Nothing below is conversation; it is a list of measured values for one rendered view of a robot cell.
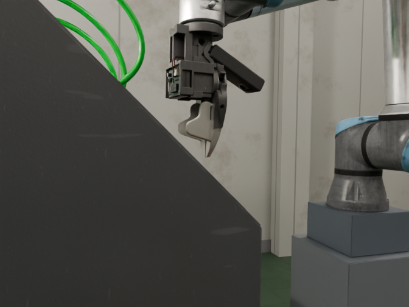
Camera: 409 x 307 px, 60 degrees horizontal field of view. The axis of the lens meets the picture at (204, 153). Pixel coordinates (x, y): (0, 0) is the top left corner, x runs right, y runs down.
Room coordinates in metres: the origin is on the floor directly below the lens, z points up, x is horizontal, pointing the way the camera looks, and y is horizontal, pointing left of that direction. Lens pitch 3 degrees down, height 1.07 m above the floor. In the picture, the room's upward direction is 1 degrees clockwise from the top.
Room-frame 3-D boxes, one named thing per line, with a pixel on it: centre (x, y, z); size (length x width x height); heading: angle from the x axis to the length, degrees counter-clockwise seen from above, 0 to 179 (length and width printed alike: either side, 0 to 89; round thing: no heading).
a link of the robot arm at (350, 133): (0.92, -0.41, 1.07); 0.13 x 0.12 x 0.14; 24
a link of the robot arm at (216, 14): (0.59, 0.01, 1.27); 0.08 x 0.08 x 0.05
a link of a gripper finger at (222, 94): (0.58, -0.02, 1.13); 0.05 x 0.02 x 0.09; 25
